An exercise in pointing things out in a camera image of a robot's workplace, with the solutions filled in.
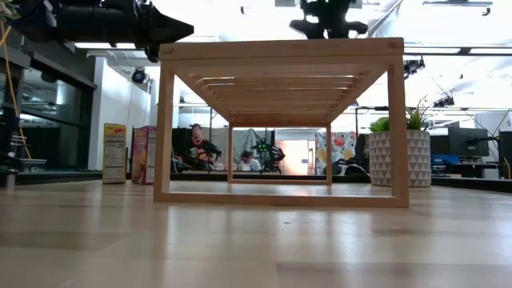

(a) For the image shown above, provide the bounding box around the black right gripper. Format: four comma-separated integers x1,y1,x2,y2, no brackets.
289,0,370,40

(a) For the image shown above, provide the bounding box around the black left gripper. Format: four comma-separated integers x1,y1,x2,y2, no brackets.
134,0,195,63

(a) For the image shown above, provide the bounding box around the purple Raisin Bran cereal box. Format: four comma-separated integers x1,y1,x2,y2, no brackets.
130,125,158,186

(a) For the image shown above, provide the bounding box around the yellow Corn Pops cereal box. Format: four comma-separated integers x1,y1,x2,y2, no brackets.
102,122,128,186

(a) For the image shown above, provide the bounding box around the slatted wooden shelf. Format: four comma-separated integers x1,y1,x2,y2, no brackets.
153,37,410,209

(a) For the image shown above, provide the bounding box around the black round ceiling fixture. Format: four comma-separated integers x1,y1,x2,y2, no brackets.
130,66,147,85

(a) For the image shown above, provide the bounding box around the person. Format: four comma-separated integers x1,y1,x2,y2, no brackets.
186,122,214,171
238,150,262,173

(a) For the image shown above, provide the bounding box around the floral patterned cloth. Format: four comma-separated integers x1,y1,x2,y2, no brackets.
314,130,358,176

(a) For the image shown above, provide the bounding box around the succulent in triangle-patterned pot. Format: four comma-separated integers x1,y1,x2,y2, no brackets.
367,97,433,189

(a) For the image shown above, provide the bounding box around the black computer monitor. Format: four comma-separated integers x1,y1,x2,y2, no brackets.
447,126,490,158
498,130,512,180

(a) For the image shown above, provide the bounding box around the grey plastic bin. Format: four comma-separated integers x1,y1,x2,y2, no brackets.
18,158,48,174

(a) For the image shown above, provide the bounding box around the black aluminium frame rail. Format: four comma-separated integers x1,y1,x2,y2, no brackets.
430,175,512,194
15,170,103,186
170,171,371,184

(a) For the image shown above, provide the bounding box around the yellow cable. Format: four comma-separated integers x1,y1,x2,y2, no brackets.
0,22,34,161

